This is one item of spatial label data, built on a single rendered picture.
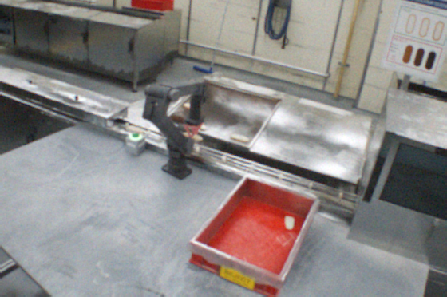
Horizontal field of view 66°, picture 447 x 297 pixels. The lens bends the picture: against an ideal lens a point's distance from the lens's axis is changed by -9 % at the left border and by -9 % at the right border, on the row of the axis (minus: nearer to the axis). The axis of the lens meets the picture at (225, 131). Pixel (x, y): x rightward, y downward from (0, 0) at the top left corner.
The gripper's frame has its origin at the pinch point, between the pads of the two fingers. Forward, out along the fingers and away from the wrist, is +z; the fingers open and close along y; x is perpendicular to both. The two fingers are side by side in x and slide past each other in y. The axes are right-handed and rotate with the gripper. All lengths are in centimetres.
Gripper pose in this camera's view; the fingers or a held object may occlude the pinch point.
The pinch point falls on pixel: (192, 135)
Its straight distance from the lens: 180.4
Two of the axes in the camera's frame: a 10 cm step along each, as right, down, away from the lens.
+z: -1.2, 8.9, 4.5
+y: 4.0, -3.7, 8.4
